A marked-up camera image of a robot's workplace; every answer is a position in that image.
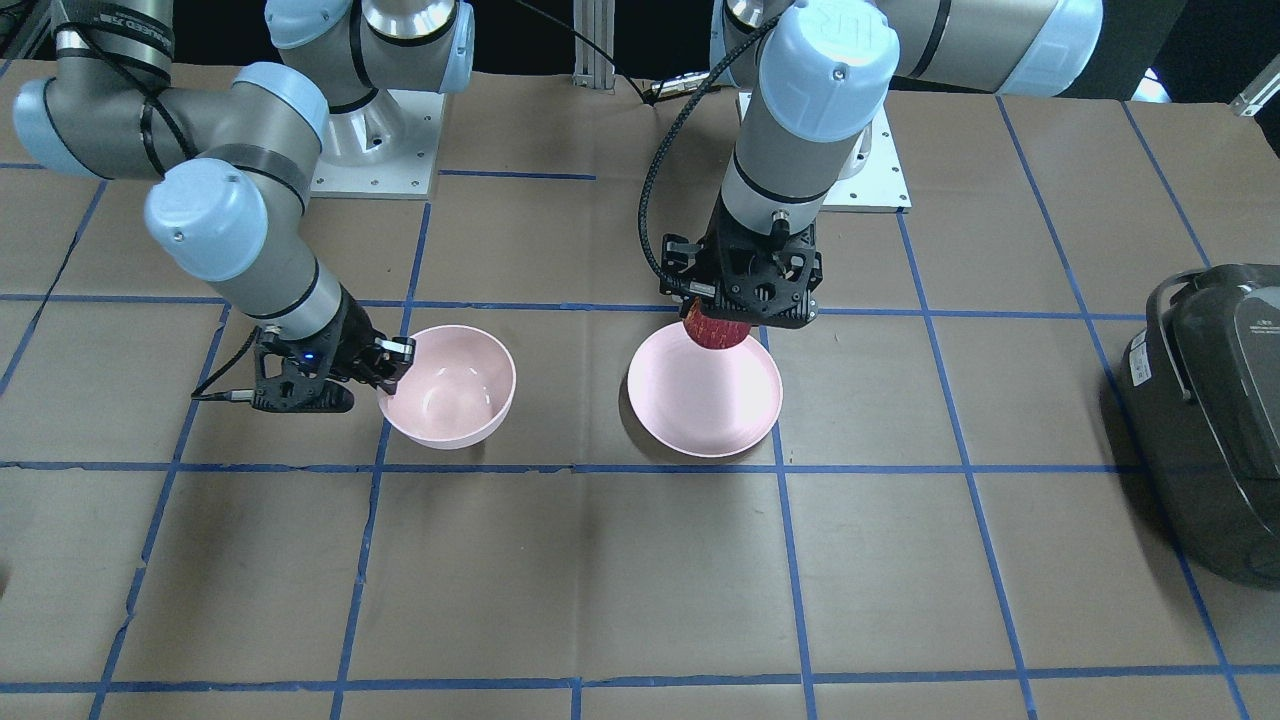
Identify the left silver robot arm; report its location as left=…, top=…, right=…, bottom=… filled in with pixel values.
left=637, top=1, right=1105, bottom=350

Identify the dark grey rice cooker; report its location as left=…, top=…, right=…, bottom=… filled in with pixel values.
left=1119, top=264, right=1279, bottom=591

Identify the pink bowl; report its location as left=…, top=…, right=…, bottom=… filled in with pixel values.
left=378, top=325, right=518, bottom=450

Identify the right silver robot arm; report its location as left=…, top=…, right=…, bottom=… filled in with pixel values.
left=12, top=1, right=475, bottom=413

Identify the pink plate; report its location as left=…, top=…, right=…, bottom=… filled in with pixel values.
left=626, top=323, right=785, bottom=457

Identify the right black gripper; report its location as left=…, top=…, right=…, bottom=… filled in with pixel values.
left=250, top=290, right=416, bottom=413

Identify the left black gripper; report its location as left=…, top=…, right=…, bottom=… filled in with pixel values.
left=659, top=205, right=823, bottom=329

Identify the red yellow apple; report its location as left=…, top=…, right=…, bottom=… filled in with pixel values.
left=681, top=299, right=753, bottom=351

